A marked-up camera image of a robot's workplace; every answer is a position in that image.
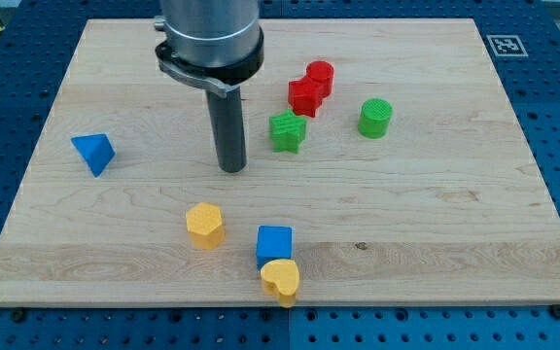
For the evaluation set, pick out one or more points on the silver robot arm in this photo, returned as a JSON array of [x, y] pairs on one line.
[[213, 45]]

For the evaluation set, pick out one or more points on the green star block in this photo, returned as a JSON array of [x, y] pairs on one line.
[[287, 130]]

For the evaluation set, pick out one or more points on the red star block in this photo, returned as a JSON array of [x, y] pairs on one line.
[[305, 96]]

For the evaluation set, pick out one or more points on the blue cube block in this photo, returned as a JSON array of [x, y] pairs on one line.
[[273, 243]]

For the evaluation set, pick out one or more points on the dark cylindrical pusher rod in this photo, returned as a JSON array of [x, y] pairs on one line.
[[228, 130]]

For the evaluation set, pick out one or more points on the yellow hexagon block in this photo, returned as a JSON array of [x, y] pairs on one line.
[[205, 226]]

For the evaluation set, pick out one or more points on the yellow heart block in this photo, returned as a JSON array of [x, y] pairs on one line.
[[281, 279]]

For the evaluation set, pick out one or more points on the wooden board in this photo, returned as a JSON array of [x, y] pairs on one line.
[[448, 208]]

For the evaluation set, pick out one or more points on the green cylinder block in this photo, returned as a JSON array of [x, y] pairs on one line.
[[376, 114]]

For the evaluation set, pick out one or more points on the red cylinder block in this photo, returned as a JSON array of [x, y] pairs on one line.
[[321, 72]]

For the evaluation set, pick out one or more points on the blue triangle block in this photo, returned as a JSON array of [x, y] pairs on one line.
[[96, 150]]

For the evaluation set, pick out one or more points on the white fiducial marker tag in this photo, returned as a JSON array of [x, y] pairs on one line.
[[506, 45]]

